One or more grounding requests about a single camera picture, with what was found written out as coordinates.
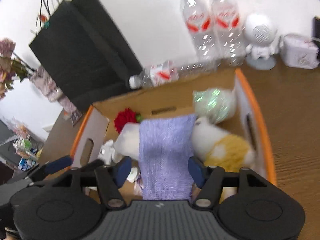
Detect dried pink flowers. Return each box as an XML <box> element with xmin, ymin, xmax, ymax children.
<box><xmin>0</xmin><ymin>38</ymin><xmax>36</xmax><ymax>100</ymax></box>

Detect translucent white plastic container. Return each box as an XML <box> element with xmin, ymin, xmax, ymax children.
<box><xmin>114</xmin><ymin>122</ymin><xmax>140</xmax><ymax>161</ymax></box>

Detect lying water bottle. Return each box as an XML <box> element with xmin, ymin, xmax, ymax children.
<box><xmin>129</xmin><ymin>60</ymin><xmax>220</xmax><ymax>89</ymax></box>

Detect left standing water bottle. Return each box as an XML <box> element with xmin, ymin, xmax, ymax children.
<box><xmin>181</xmin><ymin>0</ymin><xmax>219</xmax><ymax>65</ymax></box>

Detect yellow white plush toy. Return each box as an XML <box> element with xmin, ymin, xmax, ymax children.
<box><xmin>191</xmin><ymin>115</ymin><xmax>256</xmax><ymax>203</ymax></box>

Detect purple woven drawstring pouch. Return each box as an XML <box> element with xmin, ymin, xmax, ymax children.
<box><xmin>139</xmin><ymin>114</ymin><xmax>196</xmax><ymax>200</ymax></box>

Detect white astronaut speaker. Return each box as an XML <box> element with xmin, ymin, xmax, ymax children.
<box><xmin>244</xmin><ymin>11</ymin><xmax>277</xmax><ymax>70</ymax></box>

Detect orange red cardboard box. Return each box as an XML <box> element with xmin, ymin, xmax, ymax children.
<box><xmin>71</xmin><ymin>68</ymin><xmax>276</xmax><ymax>183</ymax></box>

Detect right standing water bottle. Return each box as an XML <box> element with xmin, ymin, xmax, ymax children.
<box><xmin>211</xmin><ymin>0</ymin><xmax>245</xmax><ymax>66</ymax></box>

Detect standing water bottle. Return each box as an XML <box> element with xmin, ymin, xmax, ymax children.
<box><xmin>211</xmin><ymin>0</ymin><xmax>245</xmax><ymax>66</ymax></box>
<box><xmin>181</xmin><ymin>0</ymin><xmax>219</xmax><ymax>65</ymax></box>

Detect red artificial rose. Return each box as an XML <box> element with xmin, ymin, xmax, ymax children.
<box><xmin>114</xmin><ymin>108</ymin><xmax>142</xmax><ymax>133</ymax></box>

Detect clear iridescent plastic bag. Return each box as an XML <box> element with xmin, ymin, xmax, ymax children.
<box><xmin>193</xmin><ymin>88</ymin><xmax>236</xmax><ymax>124</ymax></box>

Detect white tin box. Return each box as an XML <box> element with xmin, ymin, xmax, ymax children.
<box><xmin>279</xmin><ymin>34</ymin><xmax>319</xmax><ymax>69</ymax></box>

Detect white folding gadget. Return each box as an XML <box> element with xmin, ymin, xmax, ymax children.
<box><xmin>98</xmin><ymin>140</ymin><xmax>116</xmax><ymax>165</ymax></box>

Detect black paper bag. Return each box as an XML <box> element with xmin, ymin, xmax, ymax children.
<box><xmin>29</xmin><ymin>0</ymin><xmax>142</xmax><ymax>111</ymax></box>

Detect purple marbled vase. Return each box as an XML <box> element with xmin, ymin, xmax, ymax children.
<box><xmin>30</xmin><ymin>66</ymin><xmax>82</xmax><ymax>126</ymax></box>

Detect black charger stand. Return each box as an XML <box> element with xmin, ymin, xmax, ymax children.
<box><xmin>312</xmin><ymin>16</ymin><xmax>320</xmax><ymax>60</ymax></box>

